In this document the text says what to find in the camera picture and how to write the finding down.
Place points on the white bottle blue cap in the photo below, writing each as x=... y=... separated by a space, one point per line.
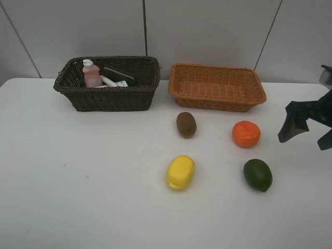
x=107 y=83

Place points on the dark brown wicker basket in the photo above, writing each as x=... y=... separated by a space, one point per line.
x=71 y=83

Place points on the dark green whiteboard eraser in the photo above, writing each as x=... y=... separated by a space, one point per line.
x=117 y=75

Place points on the yellow lemon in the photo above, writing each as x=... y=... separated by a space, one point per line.
x=180 y=173

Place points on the brown kiwi fruit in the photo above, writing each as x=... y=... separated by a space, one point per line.
x=186 y=124

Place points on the dark green avocado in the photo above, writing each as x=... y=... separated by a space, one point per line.
x=258 y=175

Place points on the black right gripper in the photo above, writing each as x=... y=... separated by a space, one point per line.
x=297 y=114

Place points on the pink bottle white cap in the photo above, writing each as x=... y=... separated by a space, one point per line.
x=91 y=74

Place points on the orange tangerine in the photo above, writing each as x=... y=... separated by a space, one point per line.
x=246 y=134

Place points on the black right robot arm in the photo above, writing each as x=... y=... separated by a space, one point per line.
x=325 y=77

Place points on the orange wicker basket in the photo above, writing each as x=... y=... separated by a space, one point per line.
x=223 y=88

